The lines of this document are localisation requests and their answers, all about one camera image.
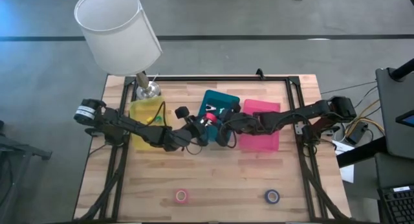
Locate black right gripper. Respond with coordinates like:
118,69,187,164
213,102,250,146

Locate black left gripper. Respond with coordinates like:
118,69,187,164
175,106,213,147

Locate pink tape roll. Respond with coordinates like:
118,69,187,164
175,189,189,204

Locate blue tape roll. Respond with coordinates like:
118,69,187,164
264,189,281,205

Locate teal plastic bin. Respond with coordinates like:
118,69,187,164
193,89,241,144

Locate pink translucent plastic bin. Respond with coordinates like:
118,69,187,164
238,99,281,153

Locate yellow translucent plastic bin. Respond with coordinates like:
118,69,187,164
129,96,172,151

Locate table lamp with white shade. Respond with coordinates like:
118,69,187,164
74,0,163,100

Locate black power brick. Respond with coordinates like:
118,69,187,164
345,122,369,146

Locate white paper sheet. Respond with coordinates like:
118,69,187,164
332,140,355,183

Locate grey side desk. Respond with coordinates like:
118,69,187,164
375,58,414,160

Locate black floor stand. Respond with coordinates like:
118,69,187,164
0,120,52,224

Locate tablet with blue screen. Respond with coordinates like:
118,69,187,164
395,109,414,128

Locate black keyboard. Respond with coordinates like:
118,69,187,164
377,185,414,224

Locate black metal table frame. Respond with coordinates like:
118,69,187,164
72,75,352,223

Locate yellow cable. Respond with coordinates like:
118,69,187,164
344,99,386,137

